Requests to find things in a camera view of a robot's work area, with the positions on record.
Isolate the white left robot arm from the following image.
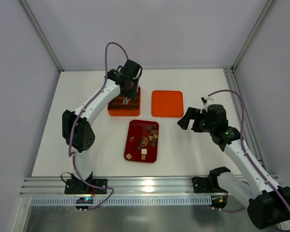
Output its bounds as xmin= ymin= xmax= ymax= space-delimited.
xmin=62 ymin=59 xmax=143 ymax=194

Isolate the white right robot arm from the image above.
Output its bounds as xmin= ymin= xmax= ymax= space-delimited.
xmin=177 ymin=104 xmax=290 ymax=230

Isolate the orange chocolate tin box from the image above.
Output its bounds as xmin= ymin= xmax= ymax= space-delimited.
xmin=107 ymin=87 xmax=141 ymax=117

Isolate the white square chocolate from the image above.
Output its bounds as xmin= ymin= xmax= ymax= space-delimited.
xmin=141 ymin=149 xmax=147 ymax=155

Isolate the tan Sweet square chocolate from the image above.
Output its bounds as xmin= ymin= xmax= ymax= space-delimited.
xmin=126 ymin=154 xmax=132 ymax=160

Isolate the orange tin lid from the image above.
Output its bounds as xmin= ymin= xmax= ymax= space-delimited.
xmin=151 ymin=90 xmax=184 ymax=118

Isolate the red tray with gold rim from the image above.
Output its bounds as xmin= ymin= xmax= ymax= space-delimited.
xmin=124 ymin=119 xmax=160 ymax=163

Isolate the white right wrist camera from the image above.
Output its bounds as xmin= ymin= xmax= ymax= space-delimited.
xmin=201 ymin=96 xmax=215 ymax=112

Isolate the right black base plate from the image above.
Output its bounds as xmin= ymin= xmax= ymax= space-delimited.
xmin=191 ymin=176 xmax=227 ymax=193

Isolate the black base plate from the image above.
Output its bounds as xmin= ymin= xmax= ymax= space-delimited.
xmin=191 ymin=176 xmax=227 ymax=193
xmin=64 ymin=178 xmax=108 ymax=195

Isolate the aluminium front rail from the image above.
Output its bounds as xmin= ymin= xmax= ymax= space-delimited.
xmin=19 ymin=175 xmax=285 ymax=198

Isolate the perforated cable duct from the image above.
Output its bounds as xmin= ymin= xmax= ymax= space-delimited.
xmin=30 ymin=195 xmax=212 ymax=207

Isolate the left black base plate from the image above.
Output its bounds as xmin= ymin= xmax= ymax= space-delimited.
xmin=64 ymin=178 xmax=108 ymax=195

